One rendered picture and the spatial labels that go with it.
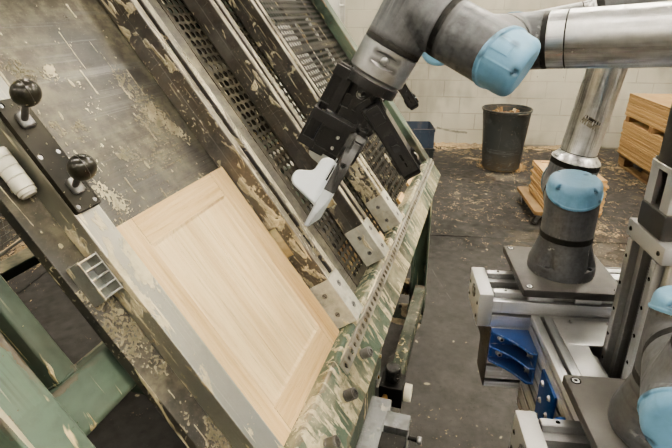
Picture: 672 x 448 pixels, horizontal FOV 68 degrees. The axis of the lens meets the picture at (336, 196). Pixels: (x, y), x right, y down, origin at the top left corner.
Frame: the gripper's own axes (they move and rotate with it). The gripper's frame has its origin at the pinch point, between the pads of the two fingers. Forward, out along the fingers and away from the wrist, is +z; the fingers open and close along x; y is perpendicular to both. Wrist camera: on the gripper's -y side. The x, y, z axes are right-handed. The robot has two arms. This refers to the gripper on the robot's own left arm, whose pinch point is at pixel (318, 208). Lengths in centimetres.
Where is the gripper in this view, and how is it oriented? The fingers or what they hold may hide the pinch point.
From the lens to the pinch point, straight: 71.8
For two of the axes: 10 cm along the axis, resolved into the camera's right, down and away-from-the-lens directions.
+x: -1.3, 3.5, -9.3
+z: -4.7, 8.0, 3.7
